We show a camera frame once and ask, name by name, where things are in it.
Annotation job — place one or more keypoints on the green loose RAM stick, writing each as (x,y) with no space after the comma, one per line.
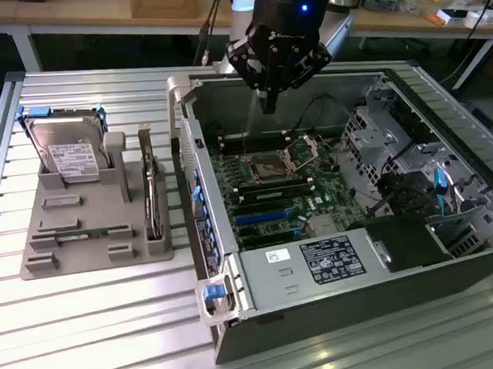
(83,234)

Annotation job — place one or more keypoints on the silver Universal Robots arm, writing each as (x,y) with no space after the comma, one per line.
(237,26)

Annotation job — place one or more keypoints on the grey parts rack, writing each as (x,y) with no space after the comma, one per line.
(89,259)

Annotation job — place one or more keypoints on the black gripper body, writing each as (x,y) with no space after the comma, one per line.
(287,13)

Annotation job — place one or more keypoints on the CPU socket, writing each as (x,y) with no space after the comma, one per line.
(266,167)

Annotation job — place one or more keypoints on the silver chipset heatsink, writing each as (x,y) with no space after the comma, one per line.
(324,226)

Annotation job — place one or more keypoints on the NVIDIA graphics card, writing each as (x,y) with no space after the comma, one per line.
(151,185)

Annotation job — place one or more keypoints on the blue expansion slot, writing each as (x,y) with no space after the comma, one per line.
(264,217)

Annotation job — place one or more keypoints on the grey power supply unit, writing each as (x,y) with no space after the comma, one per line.
(272,282)

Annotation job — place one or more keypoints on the blue slot retainer clip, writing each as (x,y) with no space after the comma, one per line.
(195,175)
(215,252)
(209,225)
(204,212)
(196,193)
(212,238)

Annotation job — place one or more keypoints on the black case fan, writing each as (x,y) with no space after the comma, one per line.
(404,194)

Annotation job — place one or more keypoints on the metal disk bay cage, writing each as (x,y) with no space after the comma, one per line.
(372,145)

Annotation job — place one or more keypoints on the metal socket cover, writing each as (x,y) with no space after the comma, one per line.
(300,150)

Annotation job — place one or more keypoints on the brown cardboard box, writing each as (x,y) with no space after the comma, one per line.
(162,3)

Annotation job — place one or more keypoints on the green motherboard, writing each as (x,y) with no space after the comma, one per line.
(334,196)

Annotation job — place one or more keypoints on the black plastic shroud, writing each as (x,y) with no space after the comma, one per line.
(411,242)

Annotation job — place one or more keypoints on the cluttered wooden desk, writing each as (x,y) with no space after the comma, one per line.
(407,23)

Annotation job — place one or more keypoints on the open black PC case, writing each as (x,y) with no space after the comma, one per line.
(319,309)

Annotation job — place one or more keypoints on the installed RAM stick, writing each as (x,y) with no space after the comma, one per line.
(272,196)

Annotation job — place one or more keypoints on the hard disk drive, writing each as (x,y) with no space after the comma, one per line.
(40,110)

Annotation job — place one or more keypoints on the plain wooden desk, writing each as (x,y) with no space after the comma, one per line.
(76,13)

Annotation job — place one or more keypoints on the blue case latch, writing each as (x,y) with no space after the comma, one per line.
(214,292)

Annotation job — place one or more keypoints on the grey corner clamp fixture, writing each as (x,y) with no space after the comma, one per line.
(214,312)
(180,89)

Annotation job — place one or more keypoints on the thin metal locking lever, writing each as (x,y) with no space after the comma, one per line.
(243,141)

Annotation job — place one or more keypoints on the long black expansion slot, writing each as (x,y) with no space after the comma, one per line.
(270,242)
(269,232)

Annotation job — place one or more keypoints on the orange and white device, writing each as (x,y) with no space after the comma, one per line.
(452,16)

